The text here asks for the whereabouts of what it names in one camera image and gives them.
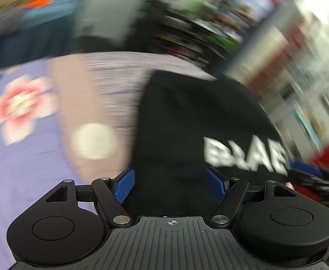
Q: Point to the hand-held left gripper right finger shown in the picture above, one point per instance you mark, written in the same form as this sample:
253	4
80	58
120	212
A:
215	185

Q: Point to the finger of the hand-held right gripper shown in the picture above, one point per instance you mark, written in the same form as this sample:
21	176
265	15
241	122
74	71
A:
305	170

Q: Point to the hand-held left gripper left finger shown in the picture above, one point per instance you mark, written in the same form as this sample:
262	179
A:
124	186

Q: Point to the black printed garment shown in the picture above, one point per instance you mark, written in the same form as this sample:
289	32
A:
187	135

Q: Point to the grey fuzzy blanket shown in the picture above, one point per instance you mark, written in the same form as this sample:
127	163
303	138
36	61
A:
116	81

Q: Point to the purple floral blanket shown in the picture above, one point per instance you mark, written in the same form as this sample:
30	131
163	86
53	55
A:
20	146

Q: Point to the black storage shelf cart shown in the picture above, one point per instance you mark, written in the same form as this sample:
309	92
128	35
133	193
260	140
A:
198	19

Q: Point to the blue denim garment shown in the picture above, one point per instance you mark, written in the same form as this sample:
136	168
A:
32	36

